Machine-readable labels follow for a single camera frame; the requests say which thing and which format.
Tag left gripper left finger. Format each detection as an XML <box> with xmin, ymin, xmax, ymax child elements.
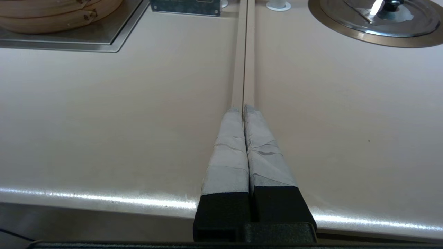
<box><xmin>193</xmin><ymin>107</ymin><xmax>250</xmax><ymax>242</ymax></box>

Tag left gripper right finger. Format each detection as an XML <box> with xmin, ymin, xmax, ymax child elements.
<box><xmin>243</xmin><ymin>105</ymin><xmax>317</xmax><ymax>242</ymax></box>

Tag steel pot lid black knob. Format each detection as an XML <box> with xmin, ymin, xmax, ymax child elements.
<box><xmin>320</xmin><ymin>0</ymin><xmax>441</xmax><ymax>38</ymax></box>

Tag white metal pole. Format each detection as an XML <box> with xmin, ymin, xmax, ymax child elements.
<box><xmin>266</xmin><ymin>0</ymin><xmax>291</xmax><ymax>12</ymax></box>

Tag recessed stainless steel tray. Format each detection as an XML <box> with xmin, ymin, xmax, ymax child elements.
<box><xmin>0</xmin><ymin>0</ymin><xmax>150</xmax><ymax>53</ymax></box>

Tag stacked bamboo steamer baskets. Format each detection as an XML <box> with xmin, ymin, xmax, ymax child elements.
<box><xmin>0</xmin><ymin>0</ymin><xmax>123</xmax><ymax>34</ymax></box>

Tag round steel counter ring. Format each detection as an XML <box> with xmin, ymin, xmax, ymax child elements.
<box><xmin>308</xmin><ymin>0</ymin><xmax>443</xmax><ymax>48</ymax></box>

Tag steel ladle handle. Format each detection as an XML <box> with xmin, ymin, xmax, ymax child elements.
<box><xmin>370</xmin><ymin>0</ymin><xmax>385</xmax><ymax>17</ymax></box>

